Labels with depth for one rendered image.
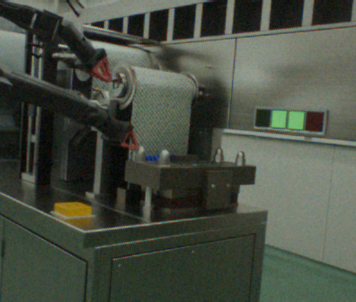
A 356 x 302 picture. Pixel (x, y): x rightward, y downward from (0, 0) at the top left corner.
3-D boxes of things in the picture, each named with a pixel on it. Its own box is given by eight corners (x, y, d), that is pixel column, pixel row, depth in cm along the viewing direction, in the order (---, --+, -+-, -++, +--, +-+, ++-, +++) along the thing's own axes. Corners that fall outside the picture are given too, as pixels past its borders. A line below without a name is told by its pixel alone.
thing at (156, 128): (128, 164, 141) (132, 102, 139) (185, 163, 156) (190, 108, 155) (129, 164, 140) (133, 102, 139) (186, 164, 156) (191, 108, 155)
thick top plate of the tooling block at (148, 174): (124, 181, 135) (125, 160, 135) (218, 177, 162) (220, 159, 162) (158, 190, 124) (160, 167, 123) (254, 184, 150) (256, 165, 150)
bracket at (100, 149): (84, 195, 146) (90, 97, 143) (102, 194, 150) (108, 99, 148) (92, 199, 142) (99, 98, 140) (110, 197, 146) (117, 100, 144)
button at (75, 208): (53, 212, 119) (54, 202, 119) (77, 210, 123) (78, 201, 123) (66, 217, 114) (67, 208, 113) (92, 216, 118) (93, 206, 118)
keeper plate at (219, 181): (200, 208, 135) (204, 170, 134) (225, 205, 142) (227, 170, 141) (207, 209, 133) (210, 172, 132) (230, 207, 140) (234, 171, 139)
